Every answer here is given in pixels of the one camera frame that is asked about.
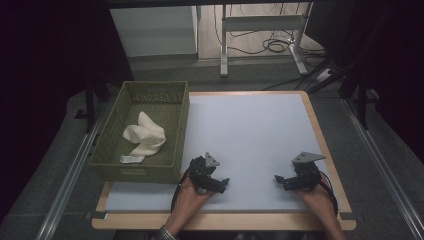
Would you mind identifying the dark curtain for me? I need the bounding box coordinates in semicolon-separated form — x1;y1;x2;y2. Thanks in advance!
0;0;135;228
313;0;424;164

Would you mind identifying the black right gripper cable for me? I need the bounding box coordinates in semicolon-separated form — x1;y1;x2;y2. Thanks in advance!
318;170;339;218

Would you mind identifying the person's right hand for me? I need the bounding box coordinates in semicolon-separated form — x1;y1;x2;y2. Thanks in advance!
296;176;337;218

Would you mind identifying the white metal desk frame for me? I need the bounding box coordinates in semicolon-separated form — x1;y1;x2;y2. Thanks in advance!
219;2;315;79

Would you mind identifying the green plastic basket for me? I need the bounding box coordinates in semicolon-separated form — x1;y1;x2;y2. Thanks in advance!
88;80;191;185

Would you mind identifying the white cabinet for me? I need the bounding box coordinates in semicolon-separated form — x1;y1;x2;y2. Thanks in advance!
109;5;200;58

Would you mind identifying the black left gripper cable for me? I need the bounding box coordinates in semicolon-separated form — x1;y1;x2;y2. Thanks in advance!
170;169;192;213

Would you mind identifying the cream printed cloth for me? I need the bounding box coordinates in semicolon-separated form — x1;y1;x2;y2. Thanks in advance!
119;111;167;165

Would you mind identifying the dark tripod stand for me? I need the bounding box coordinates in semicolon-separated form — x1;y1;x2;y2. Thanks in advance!
299;29;383;132

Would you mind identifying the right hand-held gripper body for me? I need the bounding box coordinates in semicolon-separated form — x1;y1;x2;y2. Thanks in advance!
291;151;326;192

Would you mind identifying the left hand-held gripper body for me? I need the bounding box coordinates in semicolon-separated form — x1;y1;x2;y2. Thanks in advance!
188;152;224;193

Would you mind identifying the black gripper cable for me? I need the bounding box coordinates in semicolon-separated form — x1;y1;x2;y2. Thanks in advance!
170;169;192;213
318;170;339;218

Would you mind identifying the tangle of black floor cables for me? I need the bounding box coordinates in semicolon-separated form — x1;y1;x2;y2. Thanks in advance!
213;3;327;60

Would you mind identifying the person's left hand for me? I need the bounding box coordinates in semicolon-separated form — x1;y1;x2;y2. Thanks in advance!
167;172;215;228

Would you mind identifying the white power strip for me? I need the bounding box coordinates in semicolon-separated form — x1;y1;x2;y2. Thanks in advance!
314;67;333;83

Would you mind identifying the metal floor rail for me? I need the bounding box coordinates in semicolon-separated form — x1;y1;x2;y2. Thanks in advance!
341;97;424;240
34;99;112;240

